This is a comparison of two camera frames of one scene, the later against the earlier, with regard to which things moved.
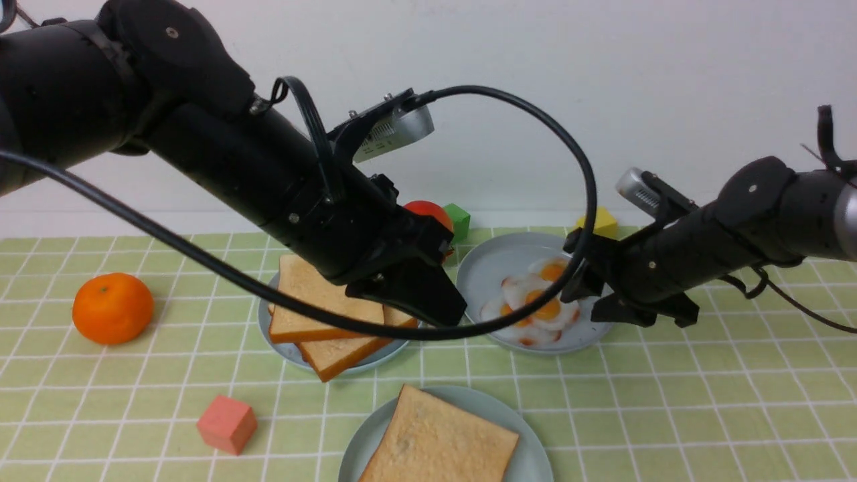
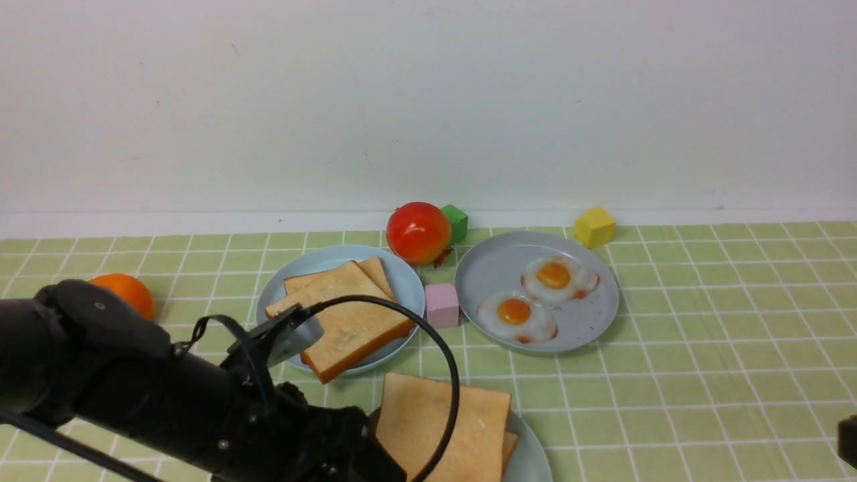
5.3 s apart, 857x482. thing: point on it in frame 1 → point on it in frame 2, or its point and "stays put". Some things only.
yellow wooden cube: x=605 y=223 stays put
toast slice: x=290 y=323 → x=415 y=417
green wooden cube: x=460 y=221 stays put
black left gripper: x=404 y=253 → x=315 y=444
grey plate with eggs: x=501 y=271 stays put
